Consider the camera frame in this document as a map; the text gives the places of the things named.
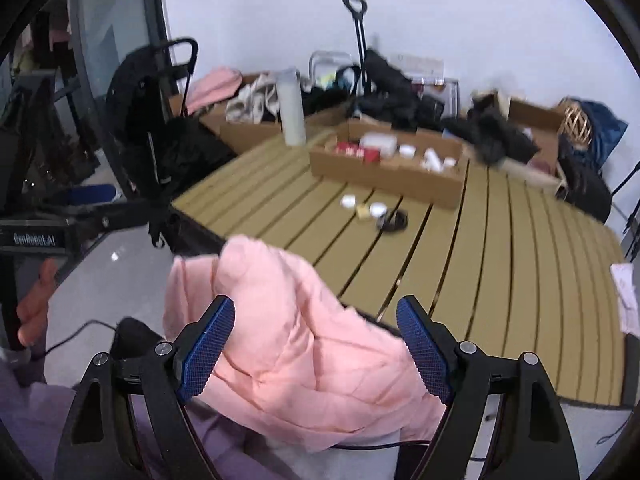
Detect thin black cable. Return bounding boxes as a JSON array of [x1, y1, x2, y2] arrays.
[[332, 439, 432, 452]]

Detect large open cardboard box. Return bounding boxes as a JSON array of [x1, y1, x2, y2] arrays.
[[472, 89, 571, 196]]

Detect black coiled cable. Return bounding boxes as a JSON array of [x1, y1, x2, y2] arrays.
[[376, 210, 410, 233]]

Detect crumpled black cloth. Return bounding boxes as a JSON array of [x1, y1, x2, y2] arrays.
[[442, 107, 541, 165]]

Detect long cardboard box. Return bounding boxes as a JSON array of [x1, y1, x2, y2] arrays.
[[170, 74, 351, 156]]

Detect black flat bar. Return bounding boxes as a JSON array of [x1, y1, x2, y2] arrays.
[[622, 332, 640, 407]]

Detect black tripod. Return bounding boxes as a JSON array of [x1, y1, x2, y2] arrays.
[[612, 160, 640, 261]]

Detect white printed box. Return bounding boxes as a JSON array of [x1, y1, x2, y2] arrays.
[[410, 77, 461, 111]]

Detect person's left hand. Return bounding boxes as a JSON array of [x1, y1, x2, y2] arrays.
[[16, 259, 59, 348]]

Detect glass door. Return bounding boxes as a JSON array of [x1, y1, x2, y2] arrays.
[[0, 0, 173, 211]]

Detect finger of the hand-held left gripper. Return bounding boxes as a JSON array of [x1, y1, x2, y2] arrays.
[[30, 184, 117, 216], [65, 199, 168, 241]]

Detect pink printed papers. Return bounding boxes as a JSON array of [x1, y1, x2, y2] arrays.
[[610, 262, 640, 336]]

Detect wicker basket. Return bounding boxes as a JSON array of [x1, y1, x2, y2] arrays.
[[557, 97, 596, 151]]

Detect white thermos bottle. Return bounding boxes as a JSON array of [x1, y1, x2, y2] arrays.
[[276, 67, 307, 147]]

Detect beige cloth bag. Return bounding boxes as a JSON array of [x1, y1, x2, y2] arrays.
[[226, 74, 280, 125]]

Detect pink padded jacket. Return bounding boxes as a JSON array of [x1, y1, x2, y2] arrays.
[[162, 234, 446, 453]]

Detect black trolley handle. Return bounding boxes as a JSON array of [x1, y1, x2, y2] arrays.
[[342, 0, 373, 96]]

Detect blue jacket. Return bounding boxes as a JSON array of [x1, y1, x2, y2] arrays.
[[575, 100, 628, 161]]

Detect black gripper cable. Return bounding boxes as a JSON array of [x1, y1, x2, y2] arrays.
[[30, 319, 122, 361]]

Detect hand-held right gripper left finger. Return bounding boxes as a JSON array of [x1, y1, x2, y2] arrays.
[[52, 295, 236, 480]]

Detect white wall outlet strip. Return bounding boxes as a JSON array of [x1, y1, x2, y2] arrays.
[[387, 53, 445, 78]]

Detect white spray bottle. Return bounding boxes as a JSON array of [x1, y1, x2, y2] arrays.
[[420, 147, 445, 173]]

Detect black backpack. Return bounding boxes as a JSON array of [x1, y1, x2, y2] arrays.
[[557, 135, 613, 223]]

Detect metal tube frame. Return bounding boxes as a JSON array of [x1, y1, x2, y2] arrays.
[[308, 51, 358, 92]]

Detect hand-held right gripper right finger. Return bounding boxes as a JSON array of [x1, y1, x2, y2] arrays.
[[395, 295, 581, 480]]

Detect translucent plastic container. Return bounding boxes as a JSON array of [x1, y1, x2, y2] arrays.
[[359, 132, 398, 157]]

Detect pink bag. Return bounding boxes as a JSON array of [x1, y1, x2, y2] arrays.
[[186, 66, 243, 116]]

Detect shallow cardboard tray box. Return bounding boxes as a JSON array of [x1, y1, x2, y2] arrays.
[[308, 120, 471, 209]]

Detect dark cloth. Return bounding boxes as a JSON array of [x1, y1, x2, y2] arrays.
[[112, 317, 168, 362]]

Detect black bag on trolley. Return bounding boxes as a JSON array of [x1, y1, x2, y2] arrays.
[[350, 49, 446, 133]]

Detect black folding cart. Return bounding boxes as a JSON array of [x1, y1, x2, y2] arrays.
[[106, 36, 236, 251]]

